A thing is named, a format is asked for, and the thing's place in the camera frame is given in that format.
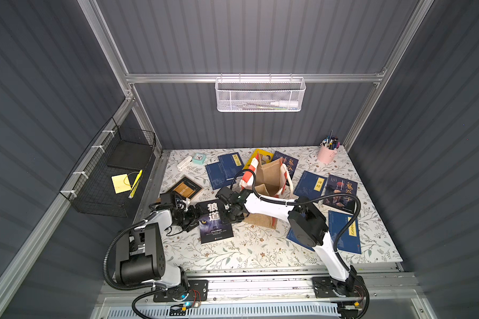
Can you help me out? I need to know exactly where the black wolf cover book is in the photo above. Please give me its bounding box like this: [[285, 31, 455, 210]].
[[195, 199, 234, 244]]

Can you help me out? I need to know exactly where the brown gold scroll book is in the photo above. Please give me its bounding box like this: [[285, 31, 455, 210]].
[[167, 176, 203, 201]]

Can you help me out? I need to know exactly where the jute canvas bag red trim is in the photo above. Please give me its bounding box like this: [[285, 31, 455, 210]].
[[239, 158, 294, 229]]

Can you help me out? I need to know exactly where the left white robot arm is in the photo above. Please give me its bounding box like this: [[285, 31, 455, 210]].
[[102, 191, 200, 300]]

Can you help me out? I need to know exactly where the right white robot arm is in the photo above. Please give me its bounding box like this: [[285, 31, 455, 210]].
[[216, 186, 368, 297]]

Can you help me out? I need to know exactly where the dark portrait book near bag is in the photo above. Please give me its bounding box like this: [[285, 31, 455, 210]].
[[273, 151, 299, 178]]

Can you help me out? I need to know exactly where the blue book back left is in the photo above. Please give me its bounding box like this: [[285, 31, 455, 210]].
[[205, 162, 232, 190]]

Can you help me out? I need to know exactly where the blue book yellow label back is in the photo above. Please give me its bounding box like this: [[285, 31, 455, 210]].
[[218, 152, 244, 179]]

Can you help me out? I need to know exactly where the white eraser block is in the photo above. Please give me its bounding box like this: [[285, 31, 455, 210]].
[[177, 156, 193, 171]]

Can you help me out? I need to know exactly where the yellow cartoon cover book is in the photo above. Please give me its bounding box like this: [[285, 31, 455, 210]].
[[244, 148, 274, 168]]

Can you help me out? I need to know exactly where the yellow pen in basket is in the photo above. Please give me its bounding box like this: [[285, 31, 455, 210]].
[[129, 170, 143, 199]]

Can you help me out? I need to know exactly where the blue book front centre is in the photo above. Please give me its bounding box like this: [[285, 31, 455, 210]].
[[286, 228, 314, 252]]

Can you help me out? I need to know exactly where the yellow sticky note pad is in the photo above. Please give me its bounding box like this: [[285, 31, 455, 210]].
[[111, 174, 132, 194]]

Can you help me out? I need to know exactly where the blue book middle right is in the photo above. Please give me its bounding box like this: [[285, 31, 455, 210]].
[[294, 171, 327, 199]]

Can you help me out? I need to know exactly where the black tray in side basket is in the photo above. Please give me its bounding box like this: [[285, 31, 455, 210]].
[[106, 141, 152, 171]]

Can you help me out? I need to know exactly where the dark portrait book right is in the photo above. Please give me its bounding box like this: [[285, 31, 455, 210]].
[[323, 175, 358, 215]]

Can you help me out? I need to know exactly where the pink pen cup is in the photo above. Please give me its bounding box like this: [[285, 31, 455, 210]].
[[317, 130, 341, 164]]

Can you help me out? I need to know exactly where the white marker in basket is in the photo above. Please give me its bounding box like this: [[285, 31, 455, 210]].
[[270, 100, 300, 109]]

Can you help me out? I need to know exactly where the blue book front right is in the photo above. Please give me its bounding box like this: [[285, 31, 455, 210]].
[[328, 211, 362, 255]]

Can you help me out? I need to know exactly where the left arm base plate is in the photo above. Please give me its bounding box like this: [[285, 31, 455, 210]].
[[153, 280, 209, 303]]

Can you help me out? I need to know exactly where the black wire side basket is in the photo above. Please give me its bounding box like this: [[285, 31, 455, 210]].
[[60, 120, 156, 218]]

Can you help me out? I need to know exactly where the white wire wall basket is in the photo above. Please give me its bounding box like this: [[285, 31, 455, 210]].
[[215, 76, 307, 112]]

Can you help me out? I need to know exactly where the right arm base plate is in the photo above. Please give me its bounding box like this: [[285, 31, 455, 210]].
[[311, 276, 368, 300]]

